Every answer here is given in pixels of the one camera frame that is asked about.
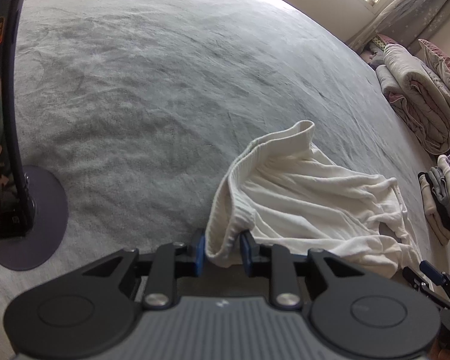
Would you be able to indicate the grey star-patterned curtain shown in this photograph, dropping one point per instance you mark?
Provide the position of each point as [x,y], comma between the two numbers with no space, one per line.
[416,11]

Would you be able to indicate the grey bed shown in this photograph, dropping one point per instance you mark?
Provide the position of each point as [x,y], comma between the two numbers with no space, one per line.
[153,101]

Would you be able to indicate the pink grey pillow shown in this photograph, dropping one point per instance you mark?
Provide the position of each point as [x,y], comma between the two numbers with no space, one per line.
[444,67]

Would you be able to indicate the folded grey pink quilt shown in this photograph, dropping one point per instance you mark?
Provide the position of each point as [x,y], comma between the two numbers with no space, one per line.
[416,93]

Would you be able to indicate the black folded garment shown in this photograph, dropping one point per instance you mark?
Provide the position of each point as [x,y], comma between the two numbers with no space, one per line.
[447,219]

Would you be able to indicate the grey folded garment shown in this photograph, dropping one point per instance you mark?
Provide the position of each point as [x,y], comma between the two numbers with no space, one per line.
[440,193]

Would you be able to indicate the white knit top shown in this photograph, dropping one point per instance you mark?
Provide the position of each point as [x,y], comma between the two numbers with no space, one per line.
[303,195]

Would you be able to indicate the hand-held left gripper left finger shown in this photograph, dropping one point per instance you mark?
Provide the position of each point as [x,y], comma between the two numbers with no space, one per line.
[199,255]

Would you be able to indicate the round base phone stand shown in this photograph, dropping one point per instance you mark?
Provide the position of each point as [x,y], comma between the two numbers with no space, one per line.
[43,232]

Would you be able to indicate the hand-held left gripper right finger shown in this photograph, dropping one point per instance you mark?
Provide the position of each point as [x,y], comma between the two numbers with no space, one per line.
[245,255]

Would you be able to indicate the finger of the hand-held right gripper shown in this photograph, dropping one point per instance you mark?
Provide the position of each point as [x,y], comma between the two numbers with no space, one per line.
[414,278]
[433,273]

